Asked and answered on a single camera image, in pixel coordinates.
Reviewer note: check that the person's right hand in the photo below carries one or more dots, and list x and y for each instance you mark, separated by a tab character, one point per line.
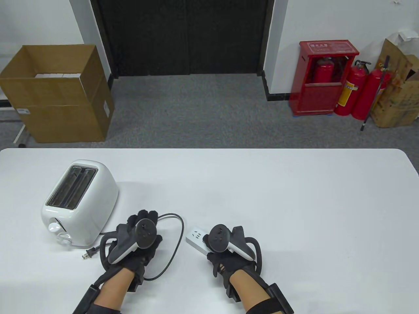
235	265

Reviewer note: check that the person's left hand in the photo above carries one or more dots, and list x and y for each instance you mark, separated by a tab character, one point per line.
144	258

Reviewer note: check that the white power strip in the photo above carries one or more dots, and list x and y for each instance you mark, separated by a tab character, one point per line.
196	237

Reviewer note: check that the white toaster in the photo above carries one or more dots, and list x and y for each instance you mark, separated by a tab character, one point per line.
98	196

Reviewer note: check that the person's left forearm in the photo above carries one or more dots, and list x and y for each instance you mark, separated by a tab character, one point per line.
113	291

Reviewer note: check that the person's right forearm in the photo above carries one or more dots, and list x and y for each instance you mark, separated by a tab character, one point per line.
248	287

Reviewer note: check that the black white left hand controller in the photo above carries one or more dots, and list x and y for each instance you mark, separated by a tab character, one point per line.
145	234

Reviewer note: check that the black white hand controller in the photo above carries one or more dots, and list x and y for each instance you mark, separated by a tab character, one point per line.
145	234
219	237

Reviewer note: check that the black white right hand controller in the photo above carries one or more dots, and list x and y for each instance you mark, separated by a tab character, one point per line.
219	237

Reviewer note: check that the large brown cardboard box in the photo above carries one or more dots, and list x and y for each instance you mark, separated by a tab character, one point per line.
65	121

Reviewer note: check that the red fire extinguisher cabinet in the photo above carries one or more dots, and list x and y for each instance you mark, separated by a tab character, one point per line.
314	98

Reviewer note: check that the yellow label red fire extinguisher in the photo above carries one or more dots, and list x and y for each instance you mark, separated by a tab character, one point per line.
356	77

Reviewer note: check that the black double door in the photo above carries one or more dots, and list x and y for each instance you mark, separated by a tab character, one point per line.
183	36

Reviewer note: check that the crumpled brown cardboard box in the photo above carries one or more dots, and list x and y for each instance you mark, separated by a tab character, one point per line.
399	104

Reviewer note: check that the white crumpled paper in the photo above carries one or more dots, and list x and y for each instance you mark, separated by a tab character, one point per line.
407	36

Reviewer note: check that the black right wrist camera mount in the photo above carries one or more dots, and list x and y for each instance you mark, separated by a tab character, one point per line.
278	297

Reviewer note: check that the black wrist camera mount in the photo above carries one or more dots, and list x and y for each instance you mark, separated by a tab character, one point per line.
278	297
86	297

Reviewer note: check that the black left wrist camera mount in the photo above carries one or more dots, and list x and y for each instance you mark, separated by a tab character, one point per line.
86	297

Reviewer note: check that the white metal stand frame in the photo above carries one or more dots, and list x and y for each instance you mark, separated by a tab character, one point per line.
18	134

